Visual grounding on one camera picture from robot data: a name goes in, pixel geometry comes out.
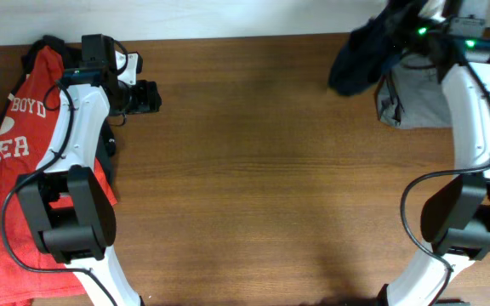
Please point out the folded grey garment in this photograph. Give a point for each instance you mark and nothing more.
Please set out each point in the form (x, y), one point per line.
(409, 96)

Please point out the red printed t-shirt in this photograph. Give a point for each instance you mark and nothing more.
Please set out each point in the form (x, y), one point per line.
(24, 136)

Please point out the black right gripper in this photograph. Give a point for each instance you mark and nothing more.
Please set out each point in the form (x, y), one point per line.
(405, 34)

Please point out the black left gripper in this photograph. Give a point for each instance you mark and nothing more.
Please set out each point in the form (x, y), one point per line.
(148, 97)

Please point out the dark teal shorts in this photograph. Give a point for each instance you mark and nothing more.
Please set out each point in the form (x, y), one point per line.
(373, 49)

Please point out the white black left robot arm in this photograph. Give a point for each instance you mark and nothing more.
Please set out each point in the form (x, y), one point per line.
(68, 214)

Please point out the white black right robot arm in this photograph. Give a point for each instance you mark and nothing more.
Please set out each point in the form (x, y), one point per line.
(455, 221)

